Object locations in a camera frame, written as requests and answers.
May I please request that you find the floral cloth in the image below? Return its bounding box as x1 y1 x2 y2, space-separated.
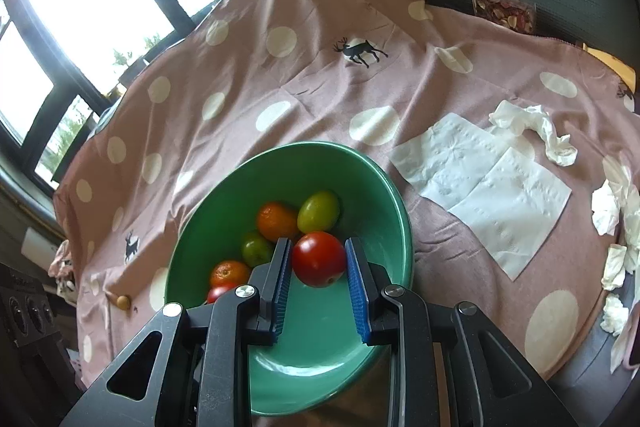
47 239 79 304

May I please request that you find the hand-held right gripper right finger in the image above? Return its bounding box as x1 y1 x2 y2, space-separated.
344 237 583 427

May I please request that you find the yellow paper packet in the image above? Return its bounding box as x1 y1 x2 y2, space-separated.
582 46 637 88

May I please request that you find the small red tomato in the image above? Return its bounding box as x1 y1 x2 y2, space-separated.
206 284 236 305

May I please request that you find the crumpled white tissue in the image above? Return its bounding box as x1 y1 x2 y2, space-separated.
600 243 629 292
487 101 578 166
600 294 629 338
591 154 640 235

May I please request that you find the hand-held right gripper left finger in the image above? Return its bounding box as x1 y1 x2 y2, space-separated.
60 237 293 427

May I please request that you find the small green fruit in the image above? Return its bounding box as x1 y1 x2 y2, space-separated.
241 231 275 269

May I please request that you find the snack packet on sofa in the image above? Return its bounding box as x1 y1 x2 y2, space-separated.
471 0 538 35

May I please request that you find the green bowl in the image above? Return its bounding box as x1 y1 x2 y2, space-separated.
164 141 416 417

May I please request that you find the flat white napkin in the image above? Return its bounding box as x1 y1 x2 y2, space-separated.
447 147 572 282
390 113 536 210

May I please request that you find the pink polka dot blanket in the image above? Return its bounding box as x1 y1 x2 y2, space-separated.
52 0 640 388

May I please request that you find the large red tomato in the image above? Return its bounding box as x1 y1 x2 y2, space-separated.
291 231 347 289

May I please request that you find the large yellow-green fruit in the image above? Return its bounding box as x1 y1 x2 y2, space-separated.
297 190 341 234

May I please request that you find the orange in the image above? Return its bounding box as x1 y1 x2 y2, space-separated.
210 260 252 290
256 201 301 243

